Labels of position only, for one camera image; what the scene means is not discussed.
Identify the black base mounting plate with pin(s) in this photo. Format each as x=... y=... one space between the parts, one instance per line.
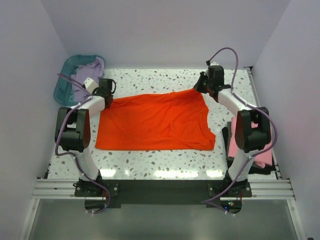
x=113 y=194

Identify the teal plastic basket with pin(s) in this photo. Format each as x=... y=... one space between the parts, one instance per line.
x=63 y=92

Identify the pink folded t shirt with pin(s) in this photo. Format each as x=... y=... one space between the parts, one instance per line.
x=261 y=160

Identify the orange t shirt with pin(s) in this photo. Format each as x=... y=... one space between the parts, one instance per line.
x=145 y=122

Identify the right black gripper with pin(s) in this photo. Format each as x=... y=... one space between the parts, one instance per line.
x=198 y=86

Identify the lilac t shirt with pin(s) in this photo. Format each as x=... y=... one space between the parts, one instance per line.
x=93 y=70

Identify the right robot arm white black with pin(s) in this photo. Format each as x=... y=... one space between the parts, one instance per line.
x=252 y=129

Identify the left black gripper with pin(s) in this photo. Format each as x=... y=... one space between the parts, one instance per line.
x=95 y=91

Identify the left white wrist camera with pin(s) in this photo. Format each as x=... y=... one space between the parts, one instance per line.
x=90 y=85

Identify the black folded t shirt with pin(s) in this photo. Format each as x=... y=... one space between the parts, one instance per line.
x=255 y=169

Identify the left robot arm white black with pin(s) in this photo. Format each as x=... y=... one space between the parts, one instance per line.
x=73 y=130

